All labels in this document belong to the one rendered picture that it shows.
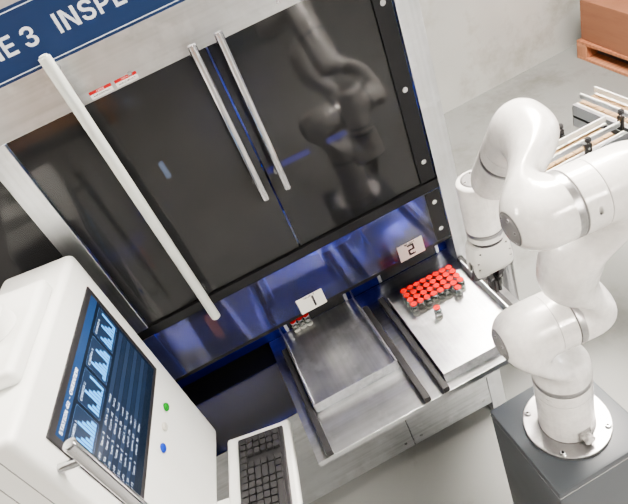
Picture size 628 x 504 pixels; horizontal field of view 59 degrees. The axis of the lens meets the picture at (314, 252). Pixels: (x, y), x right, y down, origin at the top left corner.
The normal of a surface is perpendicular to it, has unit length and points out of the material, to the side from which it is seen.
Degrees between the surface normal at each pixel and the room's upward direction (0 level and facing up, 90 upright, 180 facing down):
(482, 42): 90
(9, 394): 0
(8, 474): 90
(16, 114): 90
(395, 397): 0
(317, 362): 0
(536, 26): 90
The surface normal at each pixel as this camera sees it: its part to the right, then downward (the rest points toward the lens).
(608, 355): -0.33, -0.73
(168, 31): 0.33, 0.51
